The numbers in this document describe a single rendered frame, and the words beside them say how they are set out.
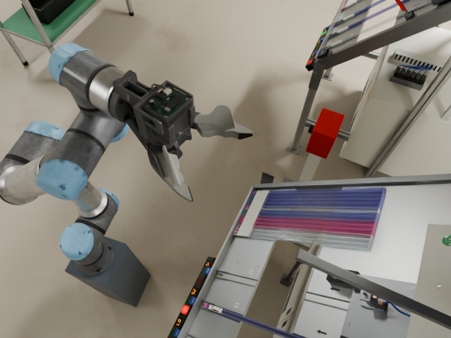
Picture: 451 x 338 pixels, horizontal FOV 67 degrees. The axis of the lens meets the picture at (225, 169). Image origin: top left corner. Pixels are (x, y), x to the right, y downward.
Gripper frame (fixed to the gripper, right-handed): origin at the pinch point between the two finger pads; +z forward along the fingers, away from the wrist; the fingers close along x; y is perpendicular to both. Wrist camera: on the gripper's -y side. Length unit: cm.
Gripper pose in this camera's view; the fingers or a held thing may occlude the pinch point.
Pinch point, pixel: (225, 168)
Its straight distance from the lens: 51.2
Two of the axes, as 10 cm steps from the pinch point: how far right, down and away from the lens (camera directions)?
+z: 8.0, 5.0, -3.1
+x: 5.9, -6.6, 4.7
